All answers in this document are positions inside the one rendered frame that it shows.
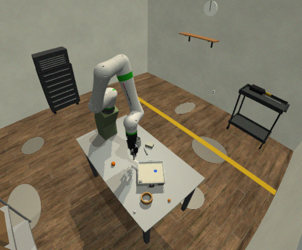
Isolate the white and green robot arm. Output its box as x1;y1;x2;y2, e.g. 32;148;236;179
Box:
88;55;144;140

